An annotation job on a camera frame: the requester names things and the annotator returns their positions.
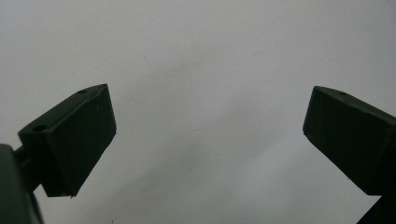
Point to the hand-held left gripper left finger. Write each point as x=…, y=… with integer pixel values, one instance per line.
x=74, y=140

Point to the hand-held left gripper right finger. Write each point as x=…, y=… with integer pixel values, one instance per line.
x=351, y=137

